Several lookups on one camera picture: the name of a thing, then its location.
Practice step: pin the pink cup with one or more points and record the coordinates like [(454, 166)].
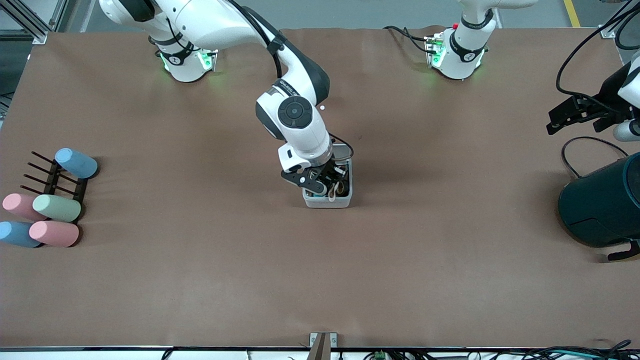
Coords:
[(17, 205), (54, 233)]

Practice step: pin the white square lidded bin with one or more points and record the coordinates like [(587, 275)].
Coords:
[(327, 202)]

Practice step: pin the green cup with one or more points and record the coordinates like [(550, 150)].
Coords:
[(57, 208)]

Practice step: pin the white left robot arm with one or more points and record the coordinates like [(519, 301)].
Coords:
[(462, 50)]

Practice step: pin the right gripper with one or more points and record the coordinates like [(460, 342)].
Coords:
[(332, 171)]

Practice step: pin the dark teal cylindrical speaker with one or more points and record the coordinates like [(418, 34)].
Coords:
[(600, 205)]

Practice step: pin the aluminium frame profile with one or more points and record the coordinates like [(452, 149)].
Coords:
[(30, 25)]

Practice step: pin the blue cup on rack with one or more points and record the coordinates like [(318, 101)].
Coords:
[(77, 162)]

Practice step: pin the brown paper table cover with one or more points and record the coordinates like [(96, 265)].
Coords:
[(200, 285)]

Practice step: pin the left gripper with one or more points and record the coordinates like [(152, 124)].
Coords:
[(606, 98)]

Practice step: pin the beige rubber band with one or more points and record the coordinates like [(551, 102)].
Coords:
[(332, 195)]

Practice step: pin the metal bracket with post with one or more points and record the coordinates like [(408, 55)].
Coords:
[(323, 345)]

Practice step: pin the base connector box green light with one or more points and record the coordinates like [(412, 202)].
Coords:
[(434, 50), (210, 59)]

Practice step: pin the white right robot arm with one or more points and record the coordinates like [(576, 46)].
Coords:
[(295, 115)]

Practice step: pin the black peg rack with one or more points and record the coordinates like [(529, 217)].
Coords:
[(52, 177)]

